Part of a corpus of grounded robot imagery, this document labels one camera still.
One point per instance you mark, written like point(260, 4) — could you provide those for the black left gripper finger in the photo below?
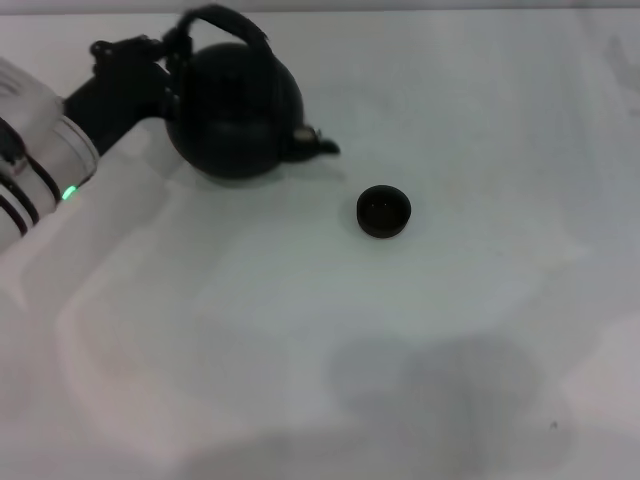
point(174, 90)
point(127, 49)

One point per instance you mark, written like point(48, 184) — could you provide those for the black round teapot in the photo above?
point(235, 120)

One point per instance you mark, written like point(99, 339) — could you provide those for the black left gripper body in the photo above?
point(117, 102)

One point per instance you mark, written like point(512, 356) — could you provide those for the small dark teacup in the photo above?
point(383, 211)

